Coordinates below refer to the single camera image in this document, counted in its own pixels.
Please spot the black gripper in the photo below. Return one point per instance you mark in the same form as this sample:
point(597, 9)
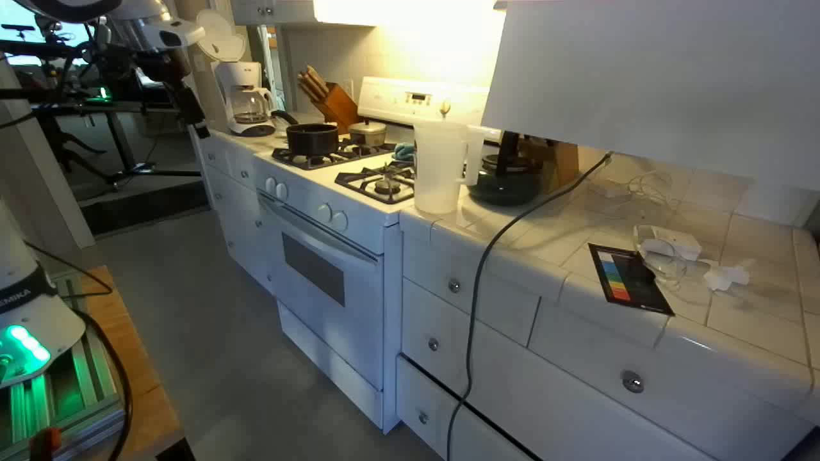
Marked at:
point(181, 86)

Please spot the narrow white drawer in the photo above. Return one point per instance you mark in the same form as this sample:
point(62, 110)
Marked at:
point(488, 295)

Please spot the wide white drawer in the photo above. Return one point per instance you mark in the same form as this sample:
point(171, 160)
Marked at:
point(579, 375)

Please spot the white bottom drawer front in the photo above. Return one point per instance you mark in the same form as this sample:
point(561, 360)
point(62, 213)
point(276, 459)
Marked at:
point(426, 400)

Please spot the white coffee maker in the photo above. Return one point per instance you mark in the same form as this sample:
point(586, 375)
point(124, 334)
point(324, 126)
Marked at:
point(244, 99)

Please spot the black floor platform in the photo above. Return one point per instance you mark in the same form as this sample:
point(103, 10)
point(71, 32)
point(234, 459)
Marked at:
point(143, 208)

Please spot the black saucepan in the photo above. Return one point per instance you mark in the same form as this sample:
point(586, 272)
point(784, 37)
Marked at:
point(311, 140)

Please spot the white base cabinets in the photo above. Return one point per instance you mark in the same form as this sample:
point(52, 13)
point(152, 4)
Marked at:
point(244, 220)

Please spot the wooden knife block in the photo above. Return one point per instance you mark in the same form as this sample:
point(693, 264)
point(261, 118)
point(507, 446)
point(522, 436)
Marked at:
point(335, 105)

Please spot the small pot with lid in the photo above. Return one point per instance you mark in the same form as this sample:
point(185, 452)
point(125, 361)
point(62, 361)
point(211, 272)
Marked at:
point(370, 135)

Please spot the teal cloth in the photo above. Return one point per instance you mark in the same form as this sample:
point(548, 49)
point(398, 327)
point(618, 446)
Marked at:
point(403, 155)

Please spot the translucent white plastic pitcher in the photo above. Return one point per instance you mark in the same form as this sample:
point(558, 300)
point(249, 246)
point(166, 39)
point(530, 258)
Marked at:
point(436, 170)

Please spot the white gas stove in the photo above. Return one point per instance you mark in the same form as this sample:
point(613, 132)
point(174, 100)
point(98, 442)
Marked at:
point(340, 324)

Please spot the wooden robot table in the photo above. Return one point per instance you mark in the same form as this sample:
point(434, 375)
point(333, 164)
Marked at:
point(148, 400)

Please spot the dark round bowl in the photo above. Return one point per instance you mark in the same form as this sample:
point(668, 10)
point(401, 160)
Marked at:
point(503, 183)

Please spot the red emergency button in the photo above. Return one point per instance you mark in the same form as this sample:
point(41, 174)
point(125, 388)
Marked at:
point(44, 443)

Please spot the colour checker card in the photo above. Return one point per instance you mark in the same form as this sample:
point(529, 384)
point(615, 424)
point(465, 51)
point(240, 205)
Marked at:
point(627, 277)

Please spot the clear plastic bag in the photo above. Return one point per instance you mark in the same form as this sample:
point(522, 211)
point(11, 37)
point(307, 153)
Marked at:
point(668, 246)

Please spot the white crumpled wrapper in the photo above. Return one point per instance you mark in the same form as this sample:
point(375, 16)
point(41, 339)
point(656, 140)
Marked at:
point(725, 274)

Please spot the metal mounting frame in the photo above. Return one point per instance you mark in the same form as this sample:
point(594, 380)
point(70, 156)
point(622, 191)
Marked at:
point(67, 400)

